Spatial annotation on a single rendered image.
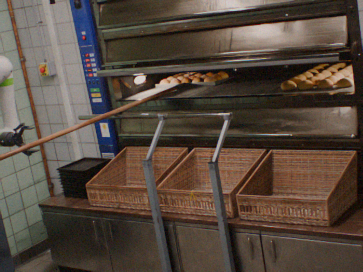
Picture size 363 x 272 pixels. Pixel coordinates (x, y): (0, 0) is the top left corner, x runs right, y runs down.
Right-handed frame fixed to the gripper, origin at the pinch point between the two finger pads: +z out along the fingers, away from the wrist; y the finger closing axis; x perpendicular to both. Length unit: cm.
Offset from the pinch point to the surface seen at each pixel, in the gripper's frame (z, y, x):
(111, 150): -36, 38, -97
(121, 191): 12, 50, -51
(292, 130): 114, 23, -99
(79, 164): -50, 42, -75
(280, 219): 126, 60, -51
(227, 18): 79, -47, -101
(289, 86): 107, 0, -117
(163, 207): 45, 59, -51
